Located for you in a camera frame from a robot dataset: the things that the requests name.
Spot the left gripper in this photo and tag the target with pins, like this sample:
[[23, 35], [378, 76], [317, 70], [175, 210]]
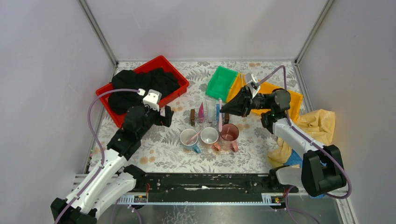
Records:
[[166, 115]]

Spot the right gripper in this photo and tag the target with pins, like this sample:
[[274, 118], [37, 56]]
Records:
[[241, 105]]

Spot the white ceramic cup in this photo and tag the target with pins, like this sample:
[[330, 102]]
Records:
[[187, 134]]

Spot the pink toothbrush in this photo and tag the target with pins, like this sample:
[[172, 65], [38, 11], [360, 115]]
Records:
[[220, 121], [193, 138]]

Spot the clear acrylic toiletry tray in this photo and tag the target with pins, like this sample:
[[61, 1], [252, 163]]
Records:
[[197, 117]]

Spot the white toothpaste tube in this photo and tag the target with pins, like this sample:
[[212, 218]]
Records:
[[210, 109]]

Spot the pink toothpaste tube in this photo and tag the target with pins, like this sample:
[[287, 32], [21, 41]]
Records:
[[201, 112]]

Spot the pink glossy mug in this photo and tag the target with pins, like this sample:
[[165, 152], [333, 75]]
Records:
[[228, 137]]

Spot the pink patterned cup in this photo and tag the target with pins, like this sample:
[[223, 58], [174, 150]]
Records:
[[210, 138]]

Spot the blue toothpaste tube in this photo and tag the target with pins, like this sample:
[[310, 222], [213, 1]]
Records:
[[217, 113]]

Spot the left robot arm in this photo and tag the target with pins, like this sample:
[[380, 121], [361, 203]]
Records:
[[94, 195]]

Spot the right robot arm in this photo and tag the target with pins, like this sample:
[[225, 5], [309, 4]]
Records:
[[322, 168]]

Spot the orange bin with toothpastes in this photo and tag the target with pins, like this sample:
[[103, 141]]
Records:
[[266, 88]]

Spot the green plastic bin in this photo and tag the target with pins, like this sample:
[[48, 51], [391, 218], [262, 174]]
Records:
[[221, 83]]

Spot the black cloth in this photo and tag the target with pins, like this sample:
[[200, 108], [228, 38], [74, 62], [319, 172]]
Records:
[[157, 79]]

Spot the blue cloth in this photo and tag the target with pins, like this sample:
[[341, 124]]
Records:
[[294, 159]]

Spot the yellow cloth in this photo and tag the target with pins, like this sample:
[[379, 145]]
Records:
[[319, 124]]

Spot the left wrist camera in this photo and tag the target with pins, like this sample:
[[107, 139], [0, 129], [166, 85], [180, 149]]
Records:
[[150, 98]]

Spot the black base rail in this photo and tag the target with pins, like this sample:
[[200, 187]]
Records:
[[211, 189]]

